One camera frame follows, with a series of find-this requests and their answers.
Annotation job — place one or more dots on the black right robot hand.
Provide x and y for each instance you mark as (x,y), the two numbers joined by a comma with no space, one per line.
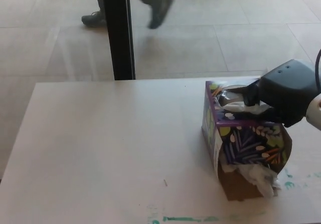
(286,93)

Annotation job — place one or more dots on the white tissue sheet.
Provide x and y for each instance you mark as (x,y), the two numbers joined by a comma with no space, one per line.
(238,108)

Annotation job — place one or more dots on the purple floral tissue box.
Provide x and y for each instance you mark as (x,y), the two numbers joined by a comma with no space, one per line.
(250,143)

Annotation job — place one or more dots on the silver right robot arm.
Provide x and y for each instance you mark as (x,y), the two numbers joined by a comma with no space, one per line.
(314,113)

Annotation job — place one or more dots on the crumpled white tissue bundle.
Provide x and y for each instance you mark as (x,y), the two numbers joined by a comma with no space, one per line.
(255,177)

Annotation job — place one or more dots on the black window frame post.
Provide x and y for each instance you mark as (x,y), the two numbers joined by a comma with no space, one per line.
(120,33)

